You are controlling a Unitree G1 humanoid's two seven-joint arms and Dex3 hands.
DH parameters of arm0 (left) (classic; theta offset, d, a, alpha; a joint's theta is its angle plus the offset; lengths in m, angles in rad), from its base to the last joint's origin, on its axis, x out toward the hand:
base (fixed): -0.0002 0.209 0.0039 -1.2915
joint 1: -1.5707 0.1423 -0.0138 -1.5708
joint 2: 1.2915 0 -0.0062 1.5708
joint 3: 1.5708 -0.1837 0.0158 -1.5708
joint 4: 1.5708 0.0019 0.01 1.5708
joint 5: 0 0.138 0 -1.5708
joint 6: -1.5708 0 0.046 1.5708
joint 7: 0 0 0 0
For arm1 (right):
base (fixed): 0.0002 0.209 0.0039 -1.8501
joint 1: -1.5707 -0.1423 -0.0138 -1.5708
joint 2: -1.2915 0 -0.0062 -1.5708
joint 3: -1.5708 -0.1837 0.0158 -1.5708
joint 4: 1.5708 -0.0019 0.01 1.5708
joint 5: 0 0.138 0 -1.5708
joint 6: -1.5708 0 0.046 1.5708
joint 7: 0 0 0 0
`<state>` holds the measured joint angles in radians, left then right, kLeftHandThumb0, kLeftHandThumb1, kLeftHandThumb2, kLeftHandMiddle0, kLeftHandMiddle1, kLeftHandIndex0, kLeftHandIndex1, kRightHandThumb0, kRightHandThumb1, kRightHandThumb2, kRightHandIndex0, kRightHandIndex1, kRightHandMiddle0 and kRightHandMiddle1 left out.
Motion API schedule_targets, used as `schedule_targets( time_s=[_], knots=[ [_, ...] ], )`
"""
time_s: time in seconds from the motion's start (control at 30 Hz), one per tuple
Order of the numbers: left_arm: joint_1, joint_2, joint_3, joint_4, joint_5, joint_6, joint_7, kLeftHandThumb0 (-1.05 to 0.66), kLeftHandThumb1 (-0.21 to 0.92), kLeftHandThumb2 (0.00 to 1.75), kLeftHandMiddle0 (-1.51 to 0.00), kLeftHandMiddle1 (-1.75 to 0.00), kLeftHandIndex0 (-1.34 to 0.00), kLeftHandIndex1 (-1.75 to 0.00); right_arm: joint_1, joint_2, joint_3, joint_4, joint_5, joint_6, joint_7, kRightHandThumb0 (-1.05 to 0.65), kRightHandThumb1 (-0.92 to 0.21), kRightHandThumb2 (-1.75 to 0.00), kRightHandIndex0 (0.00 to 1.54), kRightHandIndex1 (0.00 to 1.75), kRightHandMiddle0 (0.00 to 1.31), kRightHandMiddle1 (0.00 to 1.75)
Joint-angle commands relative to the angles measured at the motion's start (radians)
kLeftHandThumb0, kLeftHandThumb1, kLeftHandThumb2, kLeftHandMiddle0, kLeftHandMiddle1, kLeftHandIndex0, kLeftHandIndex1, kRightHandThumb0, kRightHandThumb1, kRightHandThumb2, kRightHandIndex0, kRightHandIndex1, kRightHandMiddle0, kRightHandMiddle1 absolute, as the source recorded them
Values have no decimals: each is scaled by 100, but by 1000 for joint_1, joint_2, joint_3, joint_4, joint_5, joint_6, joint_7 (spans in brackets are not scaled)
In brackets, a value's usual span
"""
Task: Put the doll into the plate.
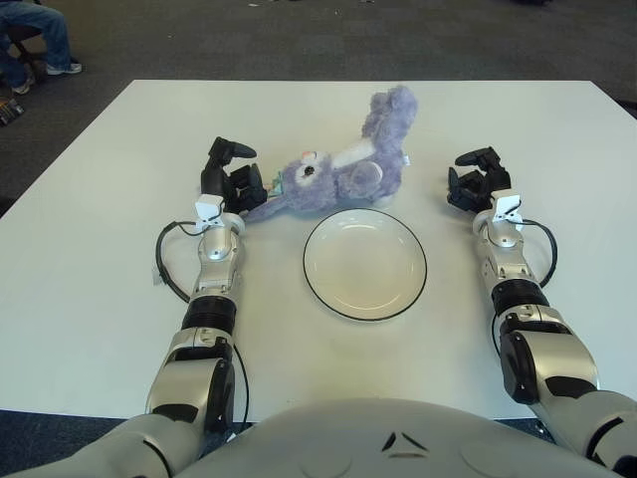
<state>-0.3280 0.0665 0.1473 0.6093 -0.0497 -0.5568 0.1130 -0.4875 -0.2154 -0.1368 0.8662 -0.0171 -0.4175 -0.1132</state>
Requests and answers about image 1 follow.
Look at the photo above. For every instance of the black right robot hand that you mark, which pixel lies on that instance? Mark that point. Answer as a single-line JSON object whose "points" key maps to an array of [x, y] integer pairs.
{"points": [[470, 191]]}

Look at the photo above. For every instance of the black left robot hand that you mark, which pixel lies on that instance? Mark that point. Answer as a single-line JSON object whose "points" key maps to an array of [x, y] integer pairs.
{"points": [[239, 186]]}

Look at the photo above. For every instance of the purple plush bunny doll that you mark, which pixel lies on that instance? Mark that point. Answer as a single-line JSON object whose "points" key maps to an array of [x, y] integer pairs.
{"points": [[378, 169]]}

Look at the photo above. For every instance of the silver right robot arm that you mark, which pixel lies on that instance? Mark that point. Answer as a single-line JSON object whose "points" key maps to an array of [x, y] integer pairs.
{"points": [[547, 358]]}

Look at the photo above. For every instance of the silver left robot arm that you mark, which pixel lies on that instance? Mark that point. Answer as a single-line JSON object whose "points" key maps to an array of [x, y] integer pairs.
{"points": [[214, 249]]}

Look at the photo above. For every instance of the white plate with black rim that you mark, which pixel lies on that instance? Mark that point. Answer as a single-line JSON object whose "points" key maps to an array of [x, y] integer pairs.
{"points": [[363, 269]]}

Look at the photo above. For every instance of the striped object on floor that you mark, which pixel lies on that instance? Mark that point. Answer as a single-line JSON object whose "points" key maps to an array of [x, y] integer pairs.
{"points": [[7, 112]]}

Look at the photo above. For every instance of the seated person in jeans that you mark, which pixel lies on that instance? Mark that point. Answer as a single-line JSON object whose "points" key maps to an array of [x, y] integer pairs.
{"points": [[45, 30]]}

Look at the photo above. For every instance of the dark chair under seated person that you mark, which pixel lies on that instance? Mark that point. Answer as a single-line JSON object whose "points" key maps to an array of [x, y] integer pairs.
{"points": [[25, 34]]}

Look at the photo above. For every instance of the grey robot torso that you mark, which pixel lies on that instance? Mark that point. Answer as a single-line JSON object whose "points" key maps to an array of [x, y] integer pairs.
{"points": [[348, 438]]}

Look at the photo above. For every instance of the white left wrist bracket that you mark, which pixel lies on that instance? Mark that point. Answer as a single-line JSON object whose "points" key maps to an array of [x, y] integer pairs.
{"points": [[208, 209]]}

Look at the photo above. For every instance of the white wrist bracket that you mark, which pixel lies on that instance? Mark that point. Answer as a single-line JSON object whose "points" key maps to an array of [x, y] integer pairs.
{"points": [[507, 206], [208, 209]]}

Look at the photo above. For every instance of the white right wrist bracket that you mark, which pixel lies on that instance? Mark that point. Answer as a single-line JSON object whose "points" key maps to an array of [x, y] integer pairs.
{"points": [[507, 206]]}

